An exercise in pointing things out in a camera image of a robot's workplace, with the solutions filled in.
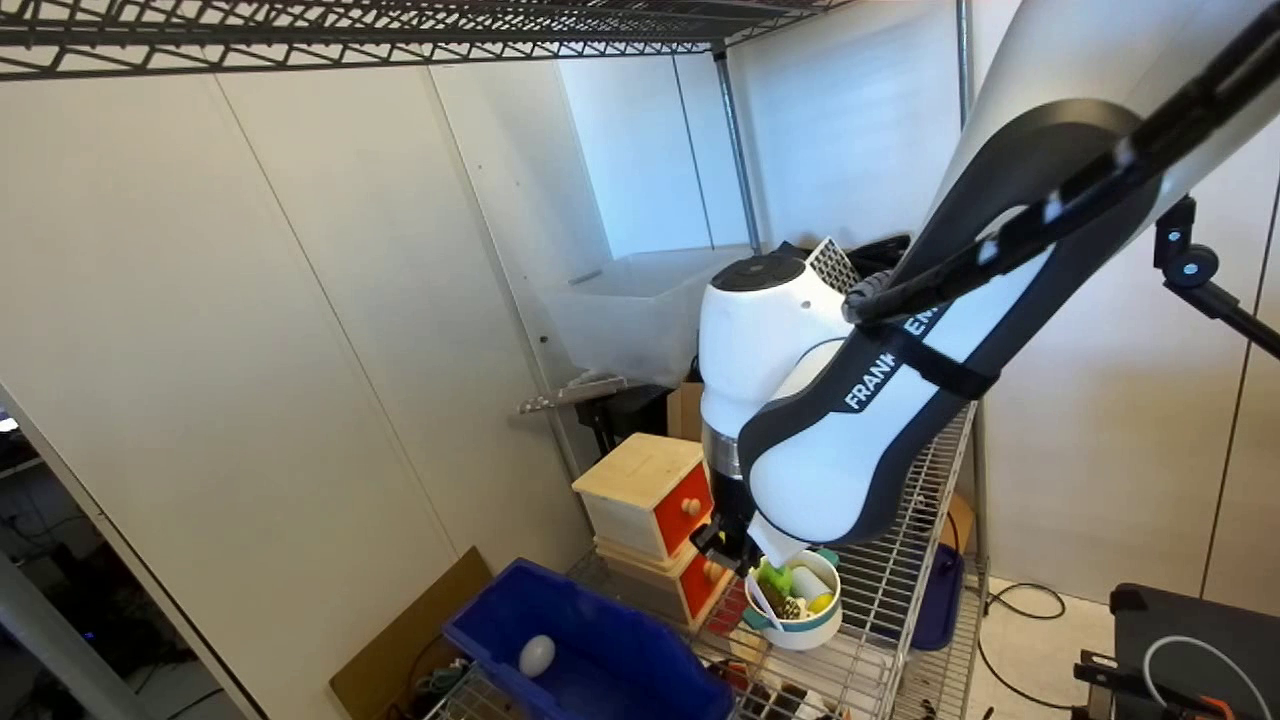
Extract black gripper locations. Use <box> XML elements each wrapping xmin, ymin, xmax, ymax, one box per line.
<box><xmin>688</xmin><ymin>467</ymin><xmax>763</xmax><ymax>568</ymax></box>

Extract wooden box heart knob drawer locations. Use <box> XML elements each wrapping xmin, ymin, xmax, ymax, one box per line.
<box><xmin>590</xmin><ymin>529</ymin><xmax>740</xmax><ymax>631</ymax></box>

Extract wooden box round knob drawer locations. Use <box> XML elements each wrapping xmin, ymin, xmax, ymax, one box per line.
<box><xmin>572</xmin><ymin>427</ymin><xmax>719</xmax><ymax>561</ymax></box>

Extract blue plastic box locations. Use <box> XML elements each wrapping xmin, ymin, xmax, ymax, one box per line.
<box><xmin>440</xmin><ymin>556</ymin><xmax>735</xmax><ymax>720</ymax></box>

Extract green plush toy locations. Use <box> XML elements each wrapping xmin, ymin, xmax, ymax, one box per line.
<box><xmin>757</xmin><ymin>566</ymin><xmax>798</xmax><ymax>620</ymax></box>

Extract clear plastic bin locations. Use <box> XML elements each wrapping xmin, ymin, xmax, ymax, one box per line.
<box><xmin>523</xmin><ymin>243</ymin><xmax>758</xmax><ymax>394</ymax></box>

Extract dark blue bin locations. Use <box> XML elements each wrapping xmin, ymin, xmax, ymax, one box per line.
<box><xmin>912</xmin><ymin>540</ymin><xmax>966</xmax><ymax>658</ymax></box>

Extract white egg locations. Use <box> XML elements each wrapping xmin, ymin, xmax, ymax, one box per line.
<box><xmin>516</xmin><ymin>631</ymin><xmax>560</xmax><ymax>681</ymax></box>

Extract brown cardboard sheet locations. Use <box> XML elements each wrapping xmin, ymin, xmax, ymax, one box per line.
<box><xmin>326</xmin><ymin>543</ymin><xmax>495</xmax><ymax>720</ymax></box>

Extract black perforated table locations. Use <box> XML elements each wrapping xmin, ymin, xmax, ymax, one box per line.
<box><xmin>1075</xmin><ymin>581</ymin><xmax>1280</xmax><ymax>720</ymax></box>

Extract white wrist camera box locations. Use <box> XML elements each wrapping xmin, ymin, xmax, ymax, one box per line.
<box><xmin>742</xmin><ymin>514</ymin><xmax>813</xmax><ymax>566</ymax></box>

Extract white bowl teal handles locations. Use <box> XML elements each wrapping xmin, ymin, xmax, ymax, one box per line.
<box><xmin>740</xmin><ymin>550</ymin><xmax>851</xmax><ymax>658</ymax></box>

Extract metal wire shelf rack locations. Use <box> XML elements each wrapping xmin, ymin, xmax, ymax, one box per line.
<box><xmin>691</xmin><ymin>0</ymin><xmax>993</xmax><ymax>720</ymax></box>

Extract grey floor cable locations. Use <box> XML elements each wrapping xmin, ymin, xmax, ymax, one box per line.
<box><xmin>971</xmin><ymin>577</ymin><xmax>1070</xmax><ymax>689</ymax></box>

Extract white cable loop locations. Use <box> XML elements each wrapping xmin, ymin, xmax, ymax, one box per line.
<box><xmin>1139</xmin><ymin>631</ymin><xmax>1271</xmax><ymax>720</ymax></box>

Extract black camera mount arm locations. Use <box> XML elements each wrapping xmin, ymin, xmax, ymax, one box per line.
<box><xmin>1151</xmin><ymin>194</ymin><xmax>1280</xmax><ymax>363</ymax></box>

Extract overhead wire shelf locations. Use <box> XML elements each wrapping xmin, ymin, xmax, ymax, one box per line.
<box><xmin>0</xmin><ymin>0</ymin><xmax>855</xmax><ymax>85</ymax></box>

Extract black arm cable sleeve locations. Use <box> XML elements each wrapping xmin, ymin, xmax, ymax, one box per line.
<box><xmin>851</xmin><ymin>5</ymin><xmax>1280</xmax><ymax>323</ymax></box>

